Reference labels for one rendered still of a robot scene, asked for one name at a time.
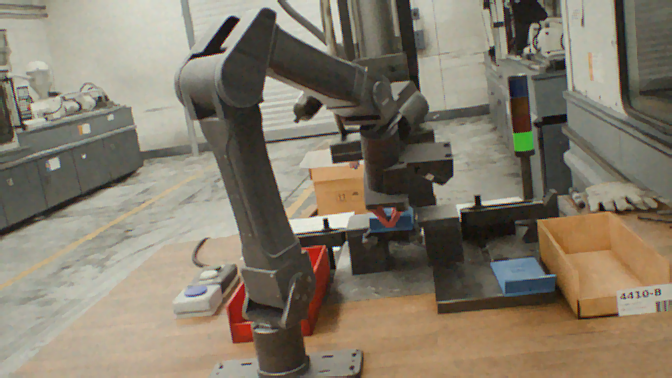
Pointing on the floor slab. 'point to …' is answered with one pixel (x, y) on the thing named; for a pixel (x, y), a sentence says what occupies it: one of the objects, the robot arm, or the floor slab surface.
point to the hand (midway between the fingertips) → (389, 222)
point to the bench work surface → (360, 328)
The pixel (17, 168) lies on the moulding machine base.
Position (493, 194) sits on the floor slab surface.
